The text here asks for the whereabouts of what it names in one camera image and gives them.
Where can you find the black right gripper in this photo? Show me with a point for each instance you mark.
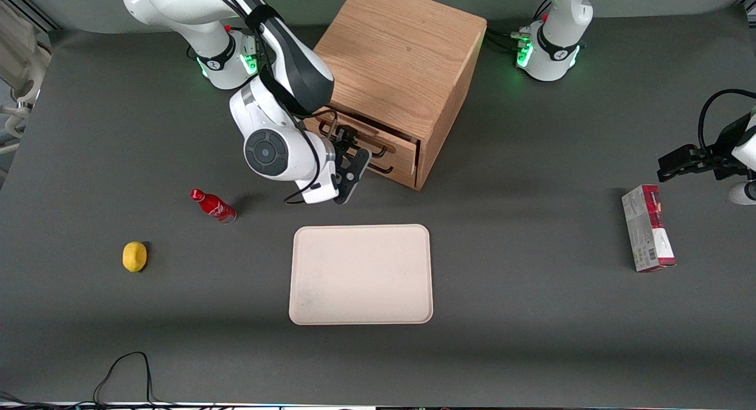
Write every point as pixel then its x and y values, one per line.
pixel 343 139

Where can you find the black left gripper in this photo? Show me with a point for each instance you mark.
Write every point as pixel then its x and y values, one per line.
pixel 722 158

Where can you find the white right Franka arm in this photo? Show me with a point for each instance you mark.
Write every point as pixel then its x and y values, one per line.
pixel 266 153

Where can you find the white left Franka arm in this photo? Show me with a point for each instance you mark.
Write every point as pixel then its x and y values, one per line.
pixel 555 49

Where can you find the oak wooden drawer cabinet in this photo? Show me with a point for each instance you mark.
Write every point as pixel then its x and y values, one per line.
pixel 401 55

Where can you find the red and grey carton box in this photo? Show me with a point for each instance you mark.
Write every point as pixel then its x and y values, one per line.
pixel 647 233

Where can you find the cream rectangular plastic tray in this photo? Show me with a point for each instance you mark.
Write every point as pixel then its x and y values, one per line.
pixel 360 274

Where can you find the red cola bottle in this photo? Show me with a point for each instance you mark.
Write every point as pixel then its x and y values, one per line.
pixel 214 207

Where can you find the yellow lemon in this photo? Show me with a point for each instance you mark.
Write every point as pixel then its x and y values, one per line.
pixel 134 257

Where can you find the white metal frame equipment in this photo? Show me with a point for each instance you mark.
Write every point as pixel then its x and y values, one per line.
pixel 23 67

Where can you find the dark aluminium frame rail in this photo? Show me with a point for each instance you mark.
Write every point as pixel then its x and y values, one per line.
pixel 38 11

